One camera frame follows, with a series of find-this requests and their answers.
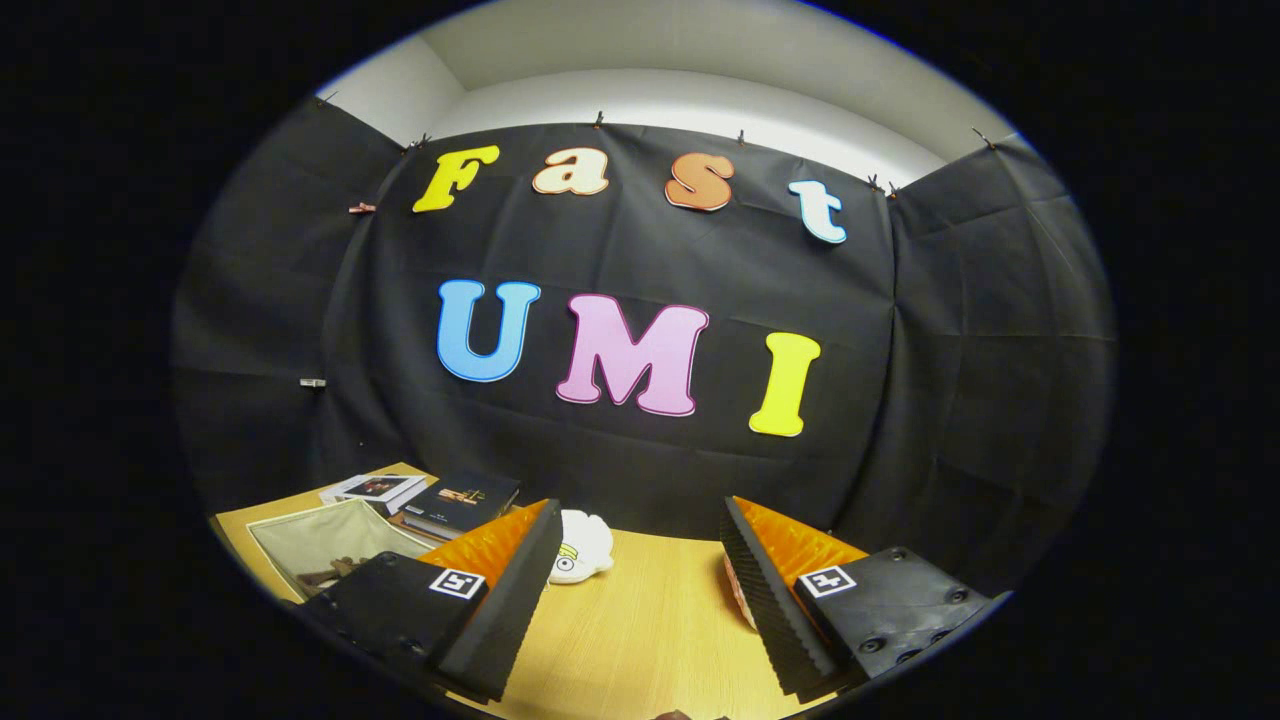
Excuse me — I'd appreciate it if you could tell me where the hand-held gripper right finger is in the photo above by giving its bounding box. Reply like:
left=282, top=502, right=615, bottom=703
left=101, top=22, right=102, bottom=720
left=720, top=495, right=1013, bottom=703

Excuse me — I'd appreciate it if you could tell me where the grey fabric storage box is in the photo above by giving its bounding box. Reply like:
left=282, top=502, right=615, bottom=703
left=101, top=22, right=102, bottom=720
left=246, top=498, right=441, bottom=604

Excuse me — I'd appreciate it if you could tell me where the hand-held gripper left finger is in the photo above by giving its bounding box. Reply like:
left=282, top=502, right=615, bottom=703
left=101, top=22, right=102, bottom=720
left=296, top=498, right=565, bottom=705

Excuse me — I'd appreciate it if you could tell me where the black hardcover book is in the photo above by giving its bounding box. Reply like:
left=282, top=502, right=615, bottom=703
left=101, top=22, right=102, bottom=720
left=400, top=470, right=522, bottom=542

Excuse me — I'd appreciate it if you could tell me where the watermelon slice plush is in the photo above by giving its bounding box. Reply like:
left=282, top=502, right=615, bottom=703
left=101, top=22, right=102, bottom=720
left=722, top=553, right=759, bottom=631

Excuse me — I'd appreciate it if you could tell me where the white plush toy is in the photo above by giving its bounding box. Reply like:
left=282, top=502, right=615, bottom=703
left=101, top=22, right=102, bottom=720
left=548, top=509, right=616, bottom=586

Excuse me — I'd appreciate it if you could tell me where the white portrait book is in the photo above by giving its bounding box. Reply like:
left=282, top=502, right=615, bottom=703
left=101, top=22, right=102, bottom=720
left=320, top=473, right=429, bottom=517

